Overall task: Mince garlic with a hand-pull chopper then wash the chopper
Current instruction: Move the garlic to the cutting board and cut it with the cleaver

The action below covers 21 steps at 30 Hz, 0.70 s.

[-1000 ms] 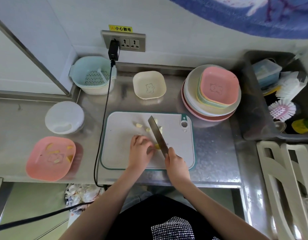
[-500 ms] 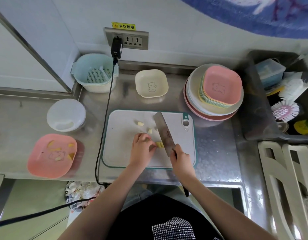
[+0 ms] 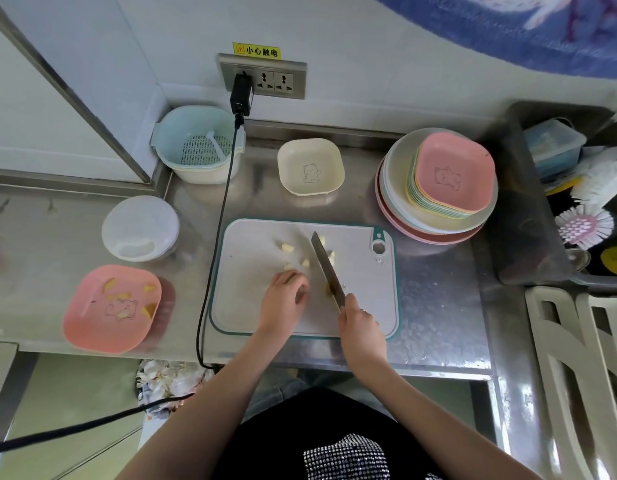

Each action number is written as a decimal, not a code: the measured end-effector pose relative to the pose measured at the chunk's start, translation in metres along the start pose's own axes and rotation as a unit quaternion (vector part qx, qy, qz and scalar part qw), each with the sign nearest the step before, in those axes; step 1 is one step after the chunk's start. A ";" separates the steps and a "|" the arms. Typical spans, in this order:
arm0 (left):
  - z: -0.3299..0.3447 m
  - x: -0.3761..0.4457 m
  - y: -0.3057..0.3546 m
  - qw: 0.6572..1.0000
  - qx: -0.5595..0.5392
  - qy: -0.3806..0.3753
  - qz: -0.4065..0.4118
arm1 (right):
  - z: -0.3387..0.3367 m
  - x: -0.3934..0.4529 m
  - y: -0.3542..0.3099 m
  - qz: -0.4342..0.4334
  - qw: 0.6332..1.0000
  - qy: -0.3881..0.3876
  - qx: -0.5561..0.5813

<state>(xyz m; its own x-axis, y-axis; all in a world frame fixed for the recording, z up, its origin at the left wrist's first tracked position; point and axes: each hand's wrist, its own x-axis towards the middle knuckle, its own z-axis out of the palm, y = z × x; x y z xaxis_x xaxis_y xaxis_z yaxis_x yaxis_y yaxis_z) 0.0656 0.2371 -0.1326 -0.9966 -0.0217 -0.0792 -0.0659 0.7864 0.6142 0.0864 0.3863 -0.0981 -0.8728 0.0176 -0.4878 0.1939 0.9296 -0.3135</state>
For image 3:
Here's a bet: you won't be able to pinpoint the bag of peel scraps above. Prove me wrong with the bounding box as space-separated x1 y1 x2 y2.
134 359 215 420

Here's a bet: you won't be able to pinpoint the yellow sponge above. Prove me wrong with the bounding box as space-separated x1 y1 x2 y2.
545 177 585 196

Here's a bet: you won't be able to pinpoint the person's right forearm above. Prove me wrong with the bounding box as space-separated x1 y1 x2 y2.
346 360 545 480

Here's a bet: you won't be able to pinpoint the light blue strainer basket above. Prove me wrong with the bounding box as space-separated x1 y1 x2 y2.
151 106 245 171

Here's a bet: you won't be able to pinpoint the stack of round plates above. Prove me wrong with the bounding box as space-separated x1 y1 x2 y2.
375 128 500 246

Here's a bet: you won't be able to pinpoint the steel kitchen knife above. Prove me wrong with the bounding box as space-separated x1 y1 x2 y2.
311 232 352 315

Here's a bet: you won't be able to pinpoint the person's right hand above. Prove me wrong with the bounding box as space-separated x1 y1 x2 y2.
338 294 388 374

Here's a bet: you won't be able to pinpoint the clear blue plastic container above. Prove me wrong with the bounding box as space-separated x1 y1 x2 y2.
523 119 588 180

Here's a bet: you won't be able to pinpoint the cream strainer outer basin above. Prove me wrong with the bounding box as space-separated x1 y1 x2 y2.
156 137 247 185

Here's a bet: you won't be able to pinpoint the pink square bear-print plate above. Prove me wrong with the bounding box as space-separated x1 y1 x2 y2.
63 265 163 355
416 133 497 213

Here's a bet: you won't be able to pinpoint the stainless steel sink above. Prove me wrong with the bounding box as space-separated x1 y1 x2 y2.
486 101 617 291

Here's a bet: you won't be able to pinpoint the black power adapter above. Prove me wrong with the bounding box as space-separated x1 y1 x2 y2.
230 73 253 117

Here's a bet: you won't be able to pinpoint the white round plastic lid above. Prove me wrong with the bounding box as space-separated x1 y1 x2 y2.
101 196 180 262

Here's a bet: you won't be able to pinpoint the scattered cut fruit pieces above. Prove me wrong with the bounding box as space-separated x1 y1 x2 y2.
274 237 337 298

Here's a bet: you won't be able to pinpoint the cream plastic chair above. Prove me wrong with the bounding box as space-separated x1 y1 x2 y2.
524 286 617 480

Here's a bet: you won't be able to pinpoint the yellow warning sticker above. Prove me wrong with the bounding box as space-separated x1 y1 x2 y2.
232 42 281 60

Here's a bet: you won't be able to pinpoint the white bristle brush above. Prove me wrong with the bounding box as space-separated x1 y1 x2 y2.
570 159 617 206

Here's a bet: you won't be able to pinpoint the white green-edged cutting board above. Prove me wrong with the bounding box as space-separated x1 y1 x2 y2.
209 219 401 341

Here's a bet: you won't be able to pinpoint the black power cable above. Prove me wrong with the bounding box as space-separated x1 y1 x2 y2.
0 114 245 456

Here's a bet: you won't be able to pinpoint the grey wall power outlet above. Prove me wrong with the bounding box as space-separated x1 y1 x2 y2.
217 53 307 101

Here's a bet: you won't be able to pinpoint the cream square bear-print plate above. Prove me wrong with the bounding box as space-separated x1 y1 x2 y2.
277 139 346 197

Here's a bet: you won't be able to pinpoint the person's black studded garment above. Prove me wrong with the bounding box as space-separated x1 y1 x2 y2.
222 386 442 480

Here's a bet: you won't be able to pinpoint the person's left hand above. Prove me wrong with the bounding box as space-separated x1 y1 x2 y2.
257 270 311 340

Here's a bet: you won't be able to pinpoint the pink white dish brush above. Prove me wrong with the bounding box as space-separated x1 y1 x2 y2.
555 205 616 251

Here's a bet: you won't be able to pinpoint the stack of pastel square plates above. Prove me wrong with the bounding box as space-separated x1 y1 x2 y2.
406 145 489 219

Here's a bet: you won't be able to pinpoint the person's left forearm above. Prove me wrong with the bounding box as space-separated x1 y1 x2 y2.
116 329 296 480

